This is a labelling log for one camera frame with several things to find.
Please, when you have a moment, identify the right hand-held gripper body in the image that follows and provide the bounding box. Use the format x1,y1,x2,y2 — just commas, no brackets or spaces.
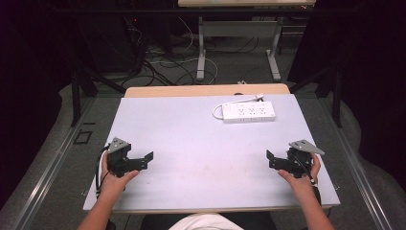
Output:
285,139,327,179

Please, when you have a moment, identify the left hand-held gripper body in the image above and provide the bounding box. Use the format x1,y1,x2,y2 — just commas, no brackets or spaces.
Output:
106,136,135,178

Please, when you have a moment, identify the person's right hand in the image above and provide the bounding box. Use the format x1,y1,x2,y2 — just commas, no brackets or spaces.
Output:
278,152,322,196

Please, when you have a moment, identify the person's left hand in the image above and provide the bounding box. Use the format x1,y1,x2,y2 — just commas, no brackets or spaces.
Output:
99,153,141,199

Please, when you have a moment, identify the white power strip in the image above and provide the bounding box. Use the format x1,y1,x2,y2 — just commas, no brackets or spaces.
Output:
212,93,266,120
221,101,277,125

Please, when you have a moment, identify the black metal stand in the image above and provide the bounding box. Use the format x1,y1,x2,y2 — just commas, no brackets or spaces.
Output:
70,61,127,128
287,61,345,129

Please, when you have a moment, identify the person's white shirt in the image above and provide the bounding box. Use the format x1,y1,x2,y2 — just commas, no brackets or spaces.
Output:
168,213,245,230

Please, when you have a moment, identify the black computer tower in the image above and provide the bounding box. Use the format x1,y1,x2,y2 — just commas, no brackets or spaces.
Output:
123,13,149,76

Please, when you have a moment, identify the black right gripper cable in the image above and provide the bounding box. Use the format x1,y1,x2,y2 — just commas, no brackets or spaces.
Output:
293,154,322,205

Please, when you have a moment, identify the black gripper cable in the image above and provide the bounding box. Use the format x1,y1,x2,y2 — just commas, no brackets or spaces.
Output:
95,145,111,198
293,154,322,205

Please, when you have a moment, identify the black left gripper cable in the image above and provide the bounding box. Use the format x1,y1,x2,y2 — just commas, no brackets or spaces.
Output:
95,145,111,198

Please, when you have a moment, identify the metal floor rail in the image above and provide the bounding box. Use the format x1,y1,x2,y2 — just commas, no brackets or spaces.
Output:
0,95,98,230
319,95,395,230

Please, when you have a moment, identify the black floor cable bundle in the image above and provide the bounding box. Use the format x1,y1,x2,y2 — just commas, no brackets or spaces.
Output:
121,34,261,88

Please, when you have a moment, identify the white floor cable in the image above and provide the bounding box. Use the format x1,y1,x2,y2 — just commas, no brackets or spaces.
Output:
148,57,220,86

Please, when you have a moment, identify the white metal frame desk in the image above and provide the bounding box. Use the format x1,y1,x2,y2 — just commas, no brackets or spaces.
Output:
177,0,318,82

